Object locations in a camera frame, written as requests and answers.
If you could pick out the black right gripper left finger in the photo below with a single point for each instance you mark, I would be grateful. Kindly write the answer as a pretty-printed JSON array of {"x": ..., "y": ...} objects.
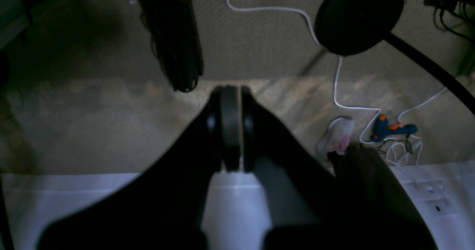
[{"x": 163, "y": 207}]

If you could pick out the blue orange glue gun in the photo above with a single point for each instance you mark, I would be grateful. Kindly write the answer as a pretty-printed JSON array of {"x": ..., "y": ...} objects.
[{"x": 382, "y": 129}]

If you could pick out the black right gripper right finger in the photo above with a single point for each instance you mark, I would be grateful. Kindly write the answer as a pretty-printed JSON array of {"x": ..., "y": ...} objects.
[{"x": 360, "y": 206}]

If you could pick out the black equipment leg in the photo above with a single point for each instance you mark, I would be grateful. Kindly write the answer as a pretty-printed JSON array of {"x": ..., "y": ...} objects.
[{"x": 175, "y": 38}]

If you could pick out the white pink cloth scrap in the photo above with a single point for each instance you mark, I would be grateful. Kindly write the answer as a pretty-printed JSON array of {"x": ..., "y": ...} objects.
[{"x": 337, "y": 137}]

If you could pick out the black round stand base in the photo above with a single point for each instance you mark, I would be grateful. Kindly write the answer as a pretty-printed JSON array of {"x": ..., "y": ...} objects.
[{"x": 349, "y": 27}]

